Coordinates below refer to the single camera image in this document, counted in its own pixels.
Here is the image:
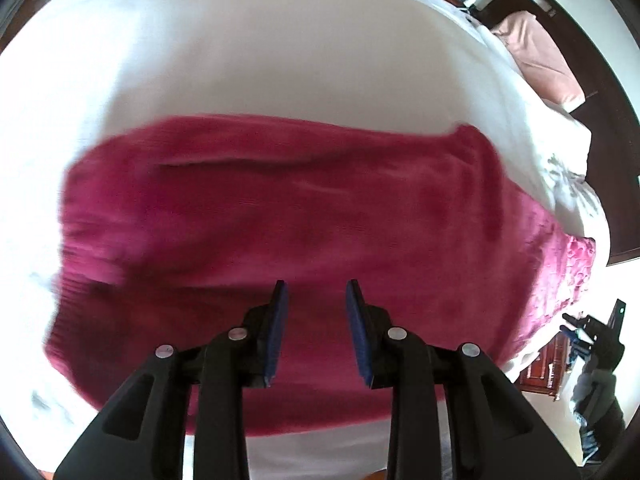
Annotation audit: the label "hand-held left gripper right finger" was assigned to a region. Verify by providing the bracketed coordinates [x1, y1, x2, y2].
[346, 280, 583, 480]

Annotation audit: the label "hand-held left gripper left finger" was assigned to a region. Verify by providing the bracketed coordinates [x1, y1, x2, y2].
[52, 280, 291, 480]

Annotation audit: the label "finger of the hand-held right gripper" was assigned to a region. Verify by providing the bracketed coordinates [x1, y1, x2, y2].
[559, 325, 593, 362]
[561, 312, 597, 335]

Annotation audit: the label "magenta fleece pants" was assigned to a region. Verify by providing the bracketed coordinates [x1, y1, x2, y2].
[44, 115, 599, 439]

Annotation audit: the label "dark wooden headboard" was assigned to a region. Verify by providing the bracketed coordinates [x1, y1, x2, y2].
[479, 0, 640, 267]

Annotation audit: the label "white duvet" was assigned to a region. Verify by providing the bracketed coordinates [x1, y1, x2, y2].
[470, 20, 612, 261]

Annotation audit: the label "pink pillow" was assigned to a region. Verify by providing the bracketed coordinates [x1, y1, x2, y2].
[490, 10, 587, 112]

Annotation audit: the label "white bed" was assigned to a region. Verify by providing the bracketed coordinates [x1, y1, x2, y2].
[0, 0, 612, 480]

